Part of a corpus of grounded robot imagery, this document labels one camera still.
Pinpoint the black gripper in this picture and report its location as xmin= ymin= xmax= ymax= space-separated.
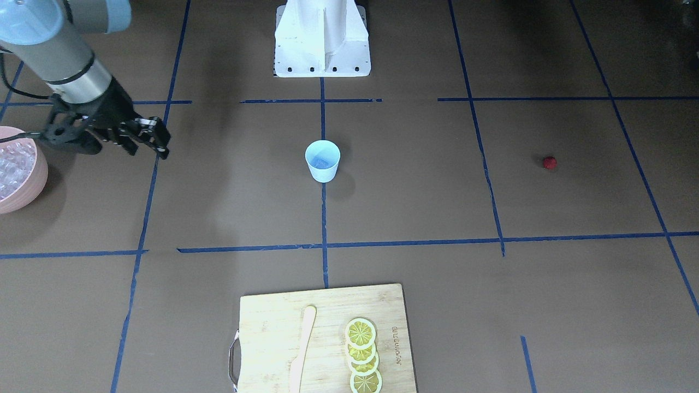
xmin=82 ymin=79 xmax=171 ymax=160

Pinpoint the ice cube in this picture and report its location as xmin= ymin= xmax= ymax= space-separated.
xmin=311 ymin=155 xmax=335 ymax=170

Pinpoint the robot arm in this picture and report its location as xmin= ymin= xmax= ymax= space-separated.
xmin=1 ymin=1 xmax=171 ymax=159

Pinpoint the pile of clear ice cubes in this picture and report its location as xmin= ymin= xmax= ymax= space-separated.
xmin=1 ymin=139 xmax=37 ymax=200

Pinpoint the light blue cup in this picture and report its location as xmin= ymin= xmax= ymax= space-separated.
xmin=305 ymin=140 xmax=341 ymax=183

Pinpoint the pink bowl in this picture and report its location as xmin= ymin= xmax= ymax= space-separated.
xmin=1 ymin=138 xmax=48 ymax=214

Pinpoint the wooden cutting board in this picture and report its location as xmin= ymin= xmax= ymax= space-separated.
xmin=229 ymin=283 xmax=418 ymax=392

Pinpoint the yellow plastic knife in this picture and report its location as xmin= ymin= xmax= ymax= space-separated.
xmin=288 ymin=305 xmax=317 ymax=392

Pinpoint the lemon slice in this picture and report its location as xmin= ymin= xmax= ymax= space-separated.
xmin=349 ymin=371 xmax=383 ymax=393
xmin=345 ymin=344 xmax=377 ymax=364
xmin=344 ymin=318 xmax=377 ymax=350
xmin=347 ymin=354 xmax=380 ymax=376

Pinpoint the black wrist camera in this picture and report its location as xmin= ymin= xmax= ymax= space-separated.
xmin=38 ymin=93 xmax=102 ymax=155

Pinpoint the white camera pole mount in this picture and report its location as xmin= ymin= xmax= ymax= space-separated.
xmin=273 ymin=1 xmax=371 ymax=78

